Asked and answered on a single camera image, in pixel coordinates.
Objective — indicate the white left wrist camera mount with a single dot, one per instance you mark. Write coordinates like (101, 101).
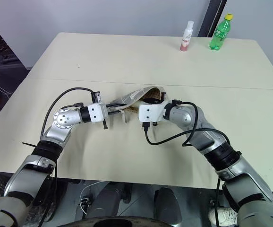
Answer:
(96, 112)

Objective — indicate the white pink spray bottle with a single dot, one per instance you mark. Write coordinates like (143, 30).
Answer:
(186, 37)

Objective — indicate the grid pattern zip pouch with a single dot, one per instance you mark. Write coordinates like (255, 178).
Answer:
(136, 94)

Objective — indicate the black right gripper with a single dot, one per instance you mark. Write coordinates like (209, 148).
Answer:
(154, 100)

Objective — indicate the white sneaker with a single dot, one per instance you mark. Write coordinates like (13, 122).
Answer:
(224, 215)

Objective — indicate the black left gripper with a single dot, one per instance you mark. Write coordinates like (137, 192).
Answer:
(105, 113)

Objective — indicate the dark rounded robot leg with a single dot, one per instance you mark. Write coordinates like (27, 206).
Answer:
(167, 205)
(110, 201)

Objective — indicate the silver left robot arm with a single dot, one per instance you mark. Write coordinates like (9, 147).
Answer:
(61, 119)

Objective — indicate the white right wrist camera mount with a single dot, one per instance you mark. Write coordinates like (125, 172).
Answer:
(150, 112)

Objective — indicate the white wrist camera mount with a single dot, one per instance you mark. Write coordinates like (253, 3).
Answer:
(150, 112)
(96, 112)

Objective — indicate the dark vertical pillar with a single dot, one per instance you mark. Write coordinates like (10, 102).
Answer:
(212, 19)

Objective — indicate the black zip tie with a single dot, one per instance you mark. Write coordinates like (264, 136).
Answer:
(29, 144)

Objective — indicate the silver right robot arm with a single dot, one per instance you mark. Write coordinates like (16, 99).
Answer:
(207, 132)

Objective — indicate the green plastic soda bottle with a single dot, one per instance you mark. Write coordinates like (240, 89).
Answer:
(219, 33)

